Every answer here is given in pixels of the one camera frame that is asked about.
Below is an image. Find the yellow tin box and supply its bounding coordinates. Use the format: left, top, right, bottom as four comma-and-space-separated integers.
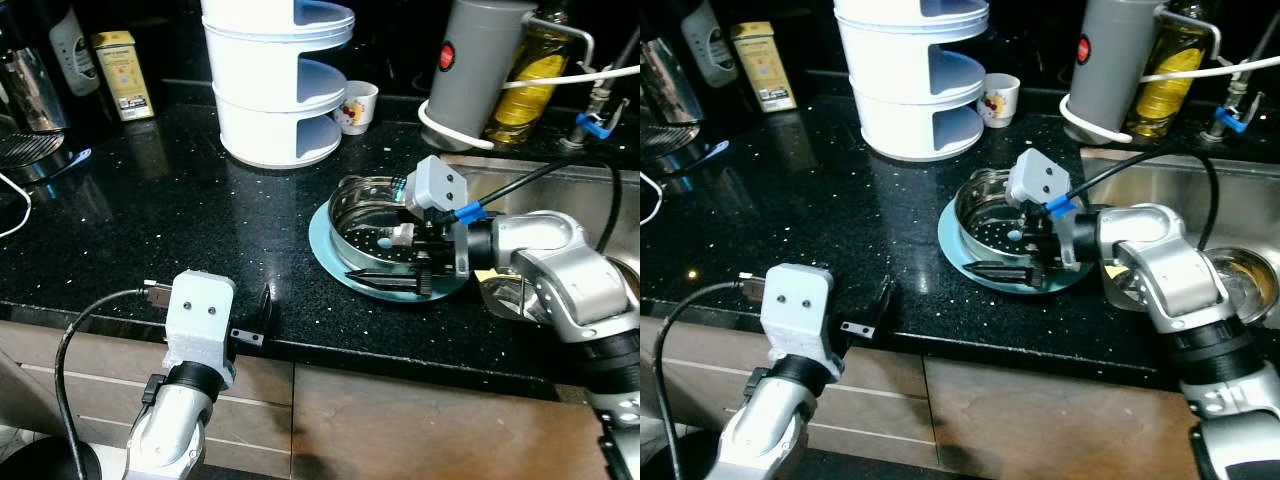
730, 22, 799, 113
92, 30, 156, 123

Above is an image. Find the stainless steel sink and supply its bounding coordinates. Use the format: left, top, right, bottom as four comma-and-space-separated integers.
440, 153, 641, 301
1080, 145, 1280, 331

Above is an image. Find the beige cabinet door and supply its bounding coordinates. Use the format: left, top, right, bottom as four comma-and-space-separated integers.
290, 362, 601, 480
922, 355, 1201, 480

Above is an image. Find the yellow oil bottle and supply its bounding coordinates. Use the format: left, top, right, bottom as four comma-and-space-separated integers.
485, 0, 578, 146
1125, 0, 1211, 139

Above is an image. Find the thin white cable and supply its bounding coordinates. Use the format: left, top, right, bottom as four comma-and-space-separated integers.
640, 172, 666, 226
0, 172, 34, 239

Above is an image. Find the dark bottle with white label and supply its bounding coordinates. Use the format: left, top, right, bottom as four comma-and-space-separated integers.
45, 0, 103, 98
680, 0, 739, 89

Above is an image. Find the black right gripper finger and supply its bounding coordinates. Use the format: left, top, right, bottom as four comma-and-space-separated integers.
345, 268, 433, 298
966, 260, 1043, 289

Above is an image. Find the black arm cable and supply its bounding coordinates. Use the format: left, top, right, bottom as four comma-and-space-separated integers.
55, 280, 171, 480
452, 155, 626, 253
655, 272, 766, 480
1045, 148, 1221, 251

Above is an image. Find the steel steamer pot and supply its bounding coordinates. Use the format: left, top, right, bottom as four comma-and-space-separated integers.
953, 168, 1041, 266
328, 175, 471, 276

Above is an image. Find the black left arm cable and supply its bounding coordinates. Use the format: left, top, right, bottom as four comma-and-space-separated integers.
655, 272, 766, 480
55, 280, 171, 480

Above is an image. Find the steel bowl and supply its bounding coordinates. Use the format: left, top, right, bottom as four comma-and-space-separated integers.
480, 255, 641, 323
1105, 248, 1280, 331

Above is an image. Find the grey cylinder with red button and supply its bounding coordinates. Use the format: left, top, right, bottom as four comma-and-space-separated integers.
428, 0, 541, 153
1068, 0, 1166, 141

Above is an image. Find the light blue plate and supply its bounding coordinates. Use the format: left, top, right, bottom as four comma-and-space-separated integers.
937, 195, 1096, 296
308, 198, 471, 304

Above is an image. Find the shiny steel appliance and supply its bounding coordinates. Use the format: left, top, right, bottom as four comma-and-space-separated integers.
0, 0, 73, 186
640, 35, 706, 161

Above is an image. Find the white hose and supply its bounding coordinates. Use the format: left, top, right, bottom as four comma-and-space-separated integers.
417, 64, 641, 153
1058, 55, 1280, 146

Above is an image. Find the white three-tier rack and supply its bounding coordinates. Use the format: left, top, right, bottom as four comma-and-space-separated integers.
200, 0, 357, 169
833, 0, 991, 163

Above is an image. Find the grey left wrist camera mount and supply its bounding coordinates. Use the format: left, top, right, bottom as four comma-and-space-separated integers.
758, 263, 846, 381
162, 270, 239, 386

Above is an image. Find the small white printed cup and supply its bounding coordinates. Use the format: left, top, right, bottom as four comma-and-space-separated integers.
333, 80, 381, 136
978, 72, 1022, 129

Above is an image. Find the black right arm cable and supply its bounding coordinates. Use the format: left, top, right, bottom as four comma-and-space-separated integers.
452, 155, 626, 253
1045, 148, 1221, 251

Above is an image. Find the steel faucet with blue valve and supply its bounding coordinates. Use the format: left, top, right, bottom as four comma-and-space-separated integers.
525, 10, 641, 153
1155, 5, 1280, 143

